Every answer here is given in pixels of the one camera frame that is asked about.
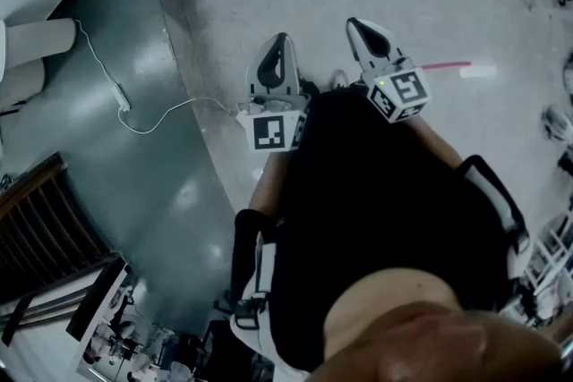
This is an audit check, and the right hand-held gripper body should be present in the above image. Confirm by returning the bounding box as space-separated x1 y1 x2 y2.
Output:
359 55 432 125

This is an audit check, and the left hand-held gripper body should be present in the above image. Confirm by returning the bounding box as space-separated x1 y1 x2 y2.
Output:
235 91 312 153

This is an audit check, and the person's right forearm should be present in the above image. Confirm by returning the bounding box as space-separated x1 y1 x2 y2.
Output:
409 115 466 174

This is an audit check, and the person's left forearm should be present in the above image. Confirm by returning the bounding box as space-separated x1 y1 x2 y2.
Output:
248 149 292 220

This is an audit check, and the person's right white shoe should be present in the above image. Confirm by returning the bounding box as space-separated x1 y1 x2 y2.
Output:
329 69 351 91

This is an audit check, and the red floor tape strip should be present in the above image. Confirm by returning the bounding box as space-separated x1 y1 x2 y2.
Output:
423 61 473 72

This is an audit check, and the person's black shirt torso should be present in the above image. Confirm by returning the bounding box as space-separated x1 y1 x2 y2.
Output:
268 91 529 372

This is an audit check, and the wooden staircase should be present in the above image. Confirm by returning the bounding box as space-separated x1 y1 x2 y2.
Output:
0 151 133 348

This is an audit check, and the person's head and neck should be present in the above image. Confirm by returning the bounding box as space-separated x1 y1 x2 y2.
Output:
308 267 568 382

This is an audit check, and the person's left shoulder strap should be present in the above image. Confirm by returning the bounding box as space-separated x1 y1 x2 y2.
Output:
228 230 310 377

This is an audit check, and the person's shoulder strap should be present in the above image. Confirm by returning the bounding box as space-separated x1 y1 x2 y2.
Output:
460 154 532 283
228 230 310 377

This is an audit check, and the person's right shoulder strap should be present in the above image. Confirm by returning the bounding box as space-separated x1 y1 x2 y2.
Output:
460 154 532 283

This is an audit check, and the white power cable with adapter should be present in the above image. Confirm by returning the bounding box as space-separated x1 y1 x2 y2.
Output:
73 19 132 112

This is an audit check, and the beige cylindrical post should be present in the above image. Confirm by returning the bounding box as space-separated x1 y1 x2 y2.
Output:
0 57 48 113
4 17 80 71

